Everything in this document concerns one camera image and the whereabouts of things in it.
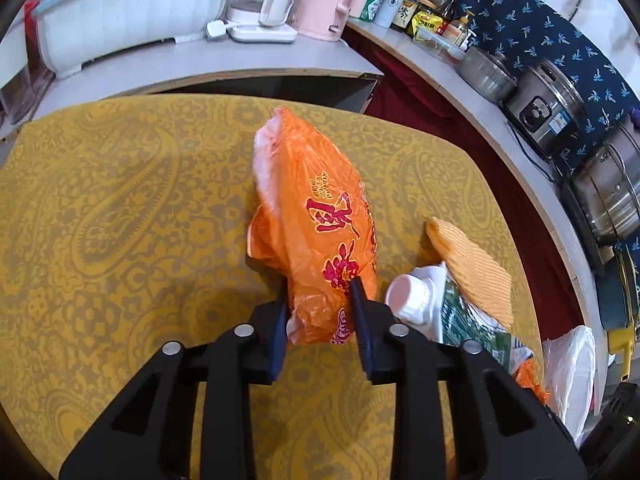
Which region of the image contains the white plastic dish rack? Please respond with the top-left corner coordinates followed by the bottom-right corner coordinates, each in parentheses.
top-left (30, 0), bottom-right (241, 80)

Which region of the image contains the pump bottle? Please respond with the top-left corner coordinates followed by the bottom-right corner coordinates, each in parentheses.
top-left (442, 12), bottom-right (473, 50)

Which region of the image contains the orange ribbed cloth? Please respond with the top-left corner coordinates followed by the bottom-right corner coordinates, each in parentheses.
top-left (425, 217), bottom-right (515, 331)

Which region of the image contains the yellow patterned tablecloth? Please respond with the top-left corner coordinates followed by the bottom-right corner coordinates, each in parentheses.
top-left (0, 92), bottom-right (548, 480)

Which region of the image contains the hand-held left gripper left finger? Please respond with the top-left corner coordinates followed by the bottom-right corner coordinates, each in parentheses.
top-left (59, 301), bottom-right (288, 480)

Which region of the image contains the dark sauce bottle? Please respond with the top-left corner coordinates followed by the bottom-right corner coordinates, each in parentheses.
top-left (391, 0), bottom-right (423, 31)

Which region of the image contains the blue leaf-print cloth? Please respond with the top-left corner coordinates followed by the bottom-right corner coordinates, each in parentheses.
top-left (452, 0), bottom-right (640, 176)

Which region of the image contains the yellow electric pot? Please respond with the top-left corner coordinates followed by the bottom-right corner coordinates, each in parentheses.
top-left (607, 327), bottom-right (637, 381)

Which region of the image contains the black induction cooker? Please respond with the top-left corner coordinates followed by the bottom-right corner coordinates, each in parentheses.
top-left (560, 185), bottom-right (608, 271)

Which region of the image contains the white plastic bag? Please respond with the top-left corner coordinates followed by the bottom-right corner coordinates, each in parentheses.
top-left (542, 325), bottom-right (611, 448)

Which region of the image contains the red-orange plastic bag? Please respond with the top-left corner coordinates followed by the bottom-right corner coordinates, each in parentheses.
top-left (515, 355), bottom-right (551, 406)

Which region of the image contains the white bottle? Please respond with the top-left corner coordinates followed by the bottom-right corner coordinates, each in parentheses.
top-left (372, 0), bottom-right (408, 28)

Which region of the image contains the orange printed plastic bag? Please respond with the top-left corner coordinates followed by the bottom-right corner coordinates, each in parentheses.
top-left (247, 107), bottom-right (381, 346)

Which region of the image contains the steel rice cooker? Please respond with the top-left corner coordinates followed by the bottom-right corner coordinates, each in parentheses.
top-left (502, 57), bottom-right (586, 158)

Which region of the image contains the small steel pot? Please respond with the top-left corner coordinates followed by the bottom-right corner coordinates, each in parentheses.
top-left (456, 45), bottom-right (518, 106)

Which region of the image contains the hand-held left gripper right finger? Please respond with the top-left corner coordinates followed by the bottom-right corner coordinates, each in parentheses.
top-left (349, 276), bottom-right (588, 480)

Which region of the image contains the large steel steamer pot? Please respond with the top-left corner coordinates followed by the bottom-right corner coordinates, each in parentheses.
top-left (560, 120), bottom-right (640, 261)

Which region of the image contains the green and white carton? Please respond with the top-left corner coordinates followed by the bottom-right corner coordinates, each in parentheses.
top-left (385, 260), bottom-right (531, 376)

